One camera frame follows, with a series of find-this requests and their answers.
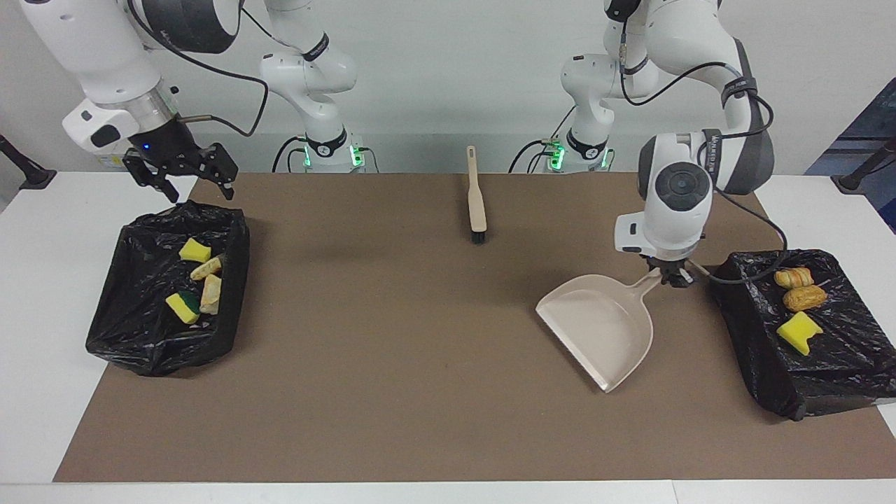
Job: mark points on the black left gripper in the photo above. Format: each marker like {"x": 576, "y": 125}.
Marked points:
{"x": 668, "y": 264}

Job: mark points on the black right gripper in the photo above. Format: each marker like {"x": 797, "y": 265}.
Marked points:
{"x": 168, "y": 148}

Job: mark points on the plain yellow sponge piece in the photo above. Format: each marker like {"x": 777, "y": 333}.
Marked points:
{"x": 194, "y": 250}

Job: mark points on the beige plastic dustpan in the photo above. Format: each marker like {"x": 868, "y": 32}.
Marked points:
{"x": 602, "y": 329}

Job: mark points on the striped orange toy croissant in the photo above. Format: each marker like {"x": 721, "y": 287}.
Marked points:
{"x": 211, "y": 294}
{"x": 794, "y": 278}
{"x": 206, "y": 269}

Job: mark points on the brown cracked toy bread roll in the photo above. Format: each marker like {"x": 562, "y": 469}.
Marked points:
{"x": 805, "y": 298}

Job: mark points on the wavy green yellow sponge piece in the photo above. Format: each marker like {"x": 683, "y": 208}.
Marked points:
{"x": 798, "y": 332}

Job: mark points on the beige hand brush black bristles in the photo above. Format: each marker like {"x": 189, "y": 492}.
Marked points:
{"x": 477, "y": 203}

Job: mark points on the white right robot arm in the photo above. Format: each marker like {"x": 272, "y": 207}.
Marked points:
{"x": 105, "y": 56}

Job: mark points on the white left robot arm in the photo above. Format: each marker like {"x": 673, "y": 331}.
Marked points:
{"x": 675, "y": 217}

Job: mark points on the black bag lined bin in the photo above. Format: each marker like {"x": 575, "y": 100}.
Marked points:
{"x": 840, "y": 364}
{"x": 140, "y": 315}

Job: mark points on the white power strip box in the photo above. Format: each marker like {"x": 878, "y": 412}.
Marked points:
{"x": 110, "y": 159}

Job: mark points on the black stand leg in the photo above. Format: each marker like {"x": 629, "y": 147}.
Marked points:
{"x": 864, "y": 171}
{"x": 24, "y": 168}

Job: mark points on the dark blue panel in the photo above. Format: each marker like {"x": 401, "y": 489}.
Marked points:
{"x": 875, "y": 126}

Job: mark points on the brown paper table mat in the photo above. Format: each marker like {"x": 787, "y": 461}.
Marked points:
{"x": 420, "y": 420}

